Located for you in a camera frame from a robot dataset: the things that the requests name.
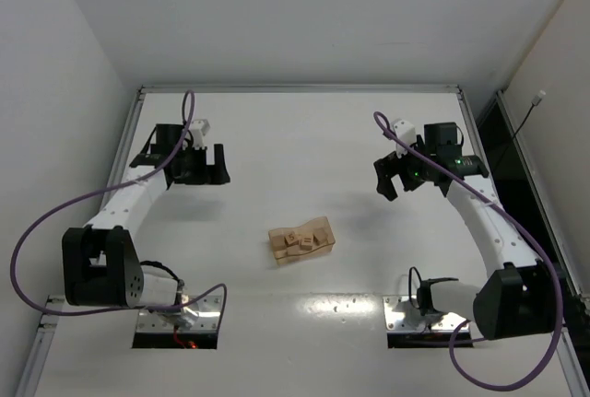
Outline wooden block letter D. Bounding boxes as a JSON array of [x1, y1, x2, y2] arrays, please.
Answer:
[[284, 231, 300, 247]]

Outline amber transparent plastic container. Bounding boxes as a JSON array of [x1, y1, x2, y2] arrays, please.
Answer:
[[268, 216, 336, 266]]

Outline wooden block stack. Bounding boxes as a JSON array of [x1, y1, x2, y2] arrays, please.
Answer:
[[300, 235, 313, 251]]

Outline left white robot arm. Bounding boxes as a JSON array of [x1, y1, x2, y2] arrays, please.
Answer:
[[62, 119, 230, 308]]

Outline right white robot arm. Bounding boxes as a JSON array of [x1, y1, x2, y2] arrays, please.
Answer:
[[373, 119, 563, 340]]

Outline small wooden cube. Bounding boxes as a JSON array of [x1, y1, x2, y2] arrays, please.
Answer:
[[313, 228, 328, 245]]

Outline wooden cube far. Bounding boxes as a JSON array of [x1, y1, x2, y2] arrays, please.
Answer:
[[287, 245, 301, 257]]

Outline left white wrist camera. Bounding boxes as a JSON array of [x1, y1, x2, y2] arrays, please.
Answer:
[[188, 119, 210, 149]]

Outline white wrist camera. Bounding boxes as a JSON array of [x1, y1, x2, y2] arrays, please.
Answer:
[[188, 119, 210, 149], [393, 118, 417, 158]]

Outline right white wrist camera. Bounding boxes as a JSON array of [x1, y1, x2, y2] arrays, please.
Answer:
[[393, 118, 417, 158]]

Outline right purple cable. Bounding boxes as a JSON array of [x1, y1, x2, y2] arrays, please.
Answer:
[[372, 111, 564, 391]]

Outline purple cable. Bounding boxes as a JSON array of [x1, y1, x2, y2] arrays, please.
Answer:
[[9, 89, 228, 316], [372, 111, 564, 391]]

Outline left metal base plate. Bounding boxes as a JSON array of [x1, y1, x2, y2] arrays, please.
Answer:
[[136, 295, 224, 334]]

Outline metal base plate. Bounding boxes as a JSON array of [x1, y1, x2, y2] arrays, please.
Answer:
[[383, 295, 465, 335], [136, 295, 224, 334]]

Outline black wall cable white plug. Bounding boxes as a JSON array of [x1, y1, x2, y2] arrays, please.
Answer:
[[501, 89, 546, 158]]

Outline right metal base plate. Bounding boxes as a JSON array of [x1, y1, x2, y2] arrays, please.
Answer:
[[383, 295, 465, 335]]

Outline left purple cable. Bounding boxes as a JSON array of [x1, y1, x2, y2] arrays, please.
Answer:
[[9, 89, 228, 316]]

